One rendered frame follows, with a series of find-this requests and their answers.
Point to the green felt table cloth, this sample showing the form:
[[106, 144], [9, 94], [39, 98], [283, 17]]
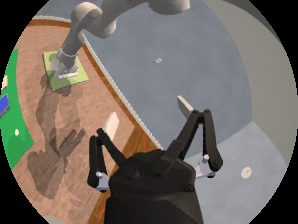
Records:
[[12, 119]]

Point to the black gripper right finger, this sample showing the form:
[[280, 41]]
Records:
[[211, 162]]

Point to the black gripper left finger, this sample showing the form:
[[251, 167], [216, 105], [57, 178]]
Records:
[[97, 177]]

